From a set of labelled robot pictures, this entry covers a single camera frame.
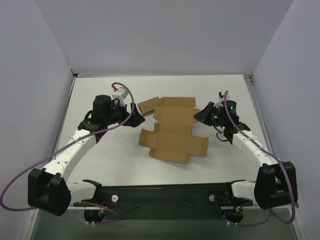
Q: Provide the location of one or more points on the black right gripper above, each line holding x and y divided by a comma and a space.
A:
210, 115

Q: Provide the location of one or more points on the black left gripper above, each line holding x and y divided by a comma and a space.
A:
131, 117

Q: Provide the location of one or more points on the large cardboard box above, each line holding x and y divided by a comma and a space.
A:
171, 138

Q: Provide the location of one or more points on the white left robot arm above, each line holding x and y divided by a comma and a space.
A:
48, 189

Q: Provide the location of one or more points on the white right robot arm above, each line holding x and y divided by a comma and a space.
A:
276, 182

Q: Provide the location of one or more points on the small folded cardboard box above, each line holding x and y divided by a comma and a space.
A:
148, 107

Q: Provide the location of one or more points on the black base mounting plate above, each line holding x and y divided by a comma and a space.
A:
196, 201

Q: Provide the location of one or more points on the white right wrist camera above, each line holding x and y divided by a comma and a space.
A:
222, 98

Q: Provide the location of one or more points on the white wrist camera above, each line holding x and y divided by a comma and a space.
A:
222, 98
119, 93

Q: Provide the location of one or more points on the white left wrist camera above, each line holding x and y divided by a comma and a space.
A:
119, 93

